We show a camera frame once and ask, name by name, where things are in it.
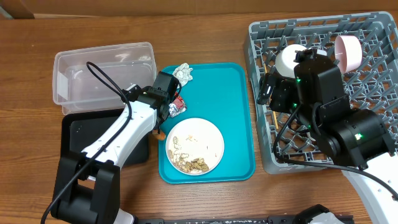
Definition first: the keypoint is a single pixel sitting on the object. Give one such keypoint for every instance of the grey dishwasher rack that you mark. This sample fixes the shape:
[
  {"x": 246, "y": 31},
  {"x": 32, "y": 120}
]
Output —
[{"x": 372, "y": 86}]

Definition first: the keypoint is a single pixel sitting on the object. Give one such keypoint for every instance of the clear plastic bin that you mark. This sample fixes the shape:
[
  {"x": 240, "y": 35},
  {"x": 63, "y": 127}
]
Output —
[{"x": 77, "y": 88}]

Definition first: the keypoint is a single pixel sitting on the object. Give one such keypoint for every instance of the wooden chopstick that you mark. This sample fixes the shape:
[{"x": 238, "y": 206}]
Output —
[{"x": 274, "y": 116}]

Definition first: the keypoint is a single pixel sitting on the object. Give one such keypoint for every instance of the white tissue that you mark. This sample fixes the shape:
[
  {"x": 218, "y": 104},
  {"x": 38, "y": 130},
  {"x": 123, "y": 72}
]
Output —
[{"x": 183, "y": 73}]

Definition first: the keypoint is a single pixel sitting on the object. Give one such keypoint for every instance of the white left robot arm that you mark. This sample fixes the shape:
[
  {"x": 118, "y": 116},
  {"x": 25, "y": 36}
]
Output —
[{"x": 87, "y": 185}]

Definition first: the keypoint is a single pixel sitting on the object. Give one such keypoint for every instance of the pink plate with food scraps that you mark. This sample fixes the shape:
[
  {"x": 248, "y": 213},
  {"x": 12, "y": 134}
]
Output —
[{"x": 194, "y": 146}]

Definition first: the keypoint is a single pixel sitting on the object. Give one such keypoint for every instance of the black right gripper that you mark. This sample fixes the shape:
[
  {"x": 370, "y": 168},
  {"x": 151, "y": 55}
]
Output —
[{"x": 278, "y": 101}]

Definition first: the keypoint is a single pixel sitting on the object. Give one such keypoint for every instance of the black rectangular tray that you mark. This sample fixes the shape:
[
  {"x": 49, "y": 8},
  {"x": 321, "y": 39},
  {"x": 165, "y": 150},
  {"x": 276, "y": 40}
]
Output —
[{"x": 82, "y": 129}]

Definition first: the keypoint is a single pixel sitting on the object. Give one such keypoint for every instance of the orange carrot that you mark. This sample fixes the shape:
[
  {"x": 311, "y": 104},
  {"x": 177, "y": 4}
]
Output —
[{"x": 159, "y": 135}]

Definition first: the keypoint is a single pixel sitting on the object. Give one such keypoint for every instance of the teal serving tray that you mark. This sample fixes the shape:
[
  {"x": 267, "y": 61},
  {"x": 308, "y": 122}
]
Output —
[{"x": 217, "y": 93}]

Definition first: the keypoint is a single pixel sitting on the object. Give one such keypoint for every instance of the white bowl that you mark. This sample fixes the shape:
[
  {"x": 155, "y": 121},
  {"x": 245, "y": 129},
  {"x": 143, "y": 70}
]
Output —
[{"x": 285, "y": 60}]

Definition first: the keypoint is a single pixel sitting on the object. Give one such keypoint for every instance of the red foil snack wrapper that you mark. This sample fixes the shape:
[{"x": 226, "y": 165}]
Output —
[{"x": 177, "y": 107}]

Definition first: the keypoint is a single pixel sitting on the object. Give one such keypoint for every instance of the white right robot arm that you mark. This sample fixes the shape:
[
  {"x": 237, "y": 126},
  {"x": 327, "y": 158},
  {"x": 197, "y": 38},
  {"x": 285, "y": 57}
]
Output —
[{"x": 356, "y": 140}]

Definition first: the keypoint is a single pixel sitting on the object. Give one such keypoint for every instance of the pink bowl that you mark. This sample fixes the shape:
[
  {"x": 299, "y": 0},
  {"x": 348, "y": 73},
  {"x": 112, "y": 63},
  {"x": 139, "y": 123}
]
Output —
[{"x": 349, "y": 53}]

